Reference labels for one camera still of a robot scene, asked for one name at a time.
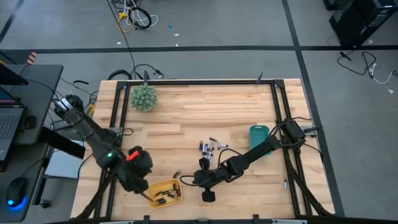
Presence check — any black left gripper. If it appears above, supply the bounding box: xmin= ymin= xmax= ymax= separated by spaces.
xmin=118 ymin=146 xmax=154 ymax=202

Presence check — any yellow plastic bin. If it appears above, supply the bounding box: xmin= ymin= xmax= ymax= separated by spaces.
xmin=147 ymin=179 xmax=184 ymax=209

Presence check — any teal plastic bin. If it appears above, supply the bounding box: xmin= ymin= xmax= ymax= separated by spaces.
xmin=249 ymin=124 xmax=271 ymax=156

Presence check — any white floor box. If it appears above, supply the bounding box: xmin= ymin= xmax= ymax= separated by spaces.
xmin=44 ymin=139 xmax=87 ymax=180

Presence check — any green potted plant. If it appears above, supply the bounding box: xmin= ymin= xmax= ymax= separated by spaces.
xmin=129 ymin=83 xmax=159 ymax=113

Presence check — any black desk foot bar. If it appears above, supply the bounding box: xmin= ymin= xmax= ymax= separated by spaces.
xmin=39 ymin=126 xmax=86 ymax=160

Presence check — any black power brick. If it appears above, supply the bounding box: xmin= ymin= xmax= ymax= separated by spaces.
xmin=50 ymin=120 xmax=68 ymax=131

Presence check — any black computer mouse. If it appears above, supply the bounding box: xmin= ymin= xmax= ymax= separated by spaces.
xmin=5 ymin=176 xmax=28 ymax=208

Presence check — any small black desk device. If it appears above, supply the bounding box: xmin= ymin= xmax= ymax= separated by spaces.
xmin=23 ymin=114 xmax=37 ymax=130

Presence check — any black desk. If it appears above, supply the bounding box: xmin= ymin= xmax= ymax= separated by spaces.
xmin=0 ymin=63 xmax=65 ymax=223

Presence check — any dark laptop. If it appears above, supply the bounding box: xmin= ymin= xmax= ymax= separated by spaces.
xmin=0 ymin=86 xmax=26 ymax=163

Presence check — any black equipment case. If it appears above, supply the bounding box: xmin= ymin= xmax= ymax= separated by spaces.
xmin=323 ymin=0 xmax=398 ymax=48

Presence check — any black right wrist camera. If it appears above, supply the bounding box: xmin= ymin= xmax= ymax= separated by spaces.
xmin=201 ymin=189 xmax=217 ymax=203

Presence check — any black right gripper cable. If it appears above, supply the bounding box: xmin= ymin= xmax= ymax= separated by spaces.
xmin=179 ymin=148 xmax=247 ymax=188

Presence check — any black aluminium table frame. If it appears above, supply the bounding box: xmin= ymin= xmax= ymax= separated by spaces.
xmin=72 ymin=72 xmax=334 ymax=224

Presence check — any thick black cable loop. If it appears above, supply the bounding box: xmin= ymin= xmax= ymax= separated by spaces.
xmin=107 ymin=69 xmax=134 ymax=82

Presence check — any thin black cable loop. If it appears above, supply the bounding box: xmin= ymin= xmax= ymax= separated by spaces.
xmin=129 ymin=63 xmax=165 ymax=80

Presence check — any long black floor cable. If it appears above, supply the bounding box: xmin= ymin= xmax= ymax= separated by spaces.
xmin=106 ymin=0 xmax=137 ymax=79

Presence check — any black coiled floor cable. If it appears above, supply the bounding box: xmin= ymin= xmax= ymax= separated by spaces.
xmin=130 ymin=6 xmax=153 ymax=31

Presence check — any yellow floor cable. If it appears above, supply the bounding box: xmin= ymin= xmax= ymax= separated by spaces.
xmin=116 ymin=11 xmax=136 ymax=34

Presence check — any black floor cable with plug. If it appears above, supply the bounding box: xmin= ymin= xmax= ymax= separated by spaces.
xmin=336 ymin=50 xmax=377 ymax=76

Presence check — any white coiled floor cable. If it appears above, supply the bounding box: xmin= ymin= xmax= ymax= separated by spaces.
xmin=123 ymin=0 xmax=159 ymax=28

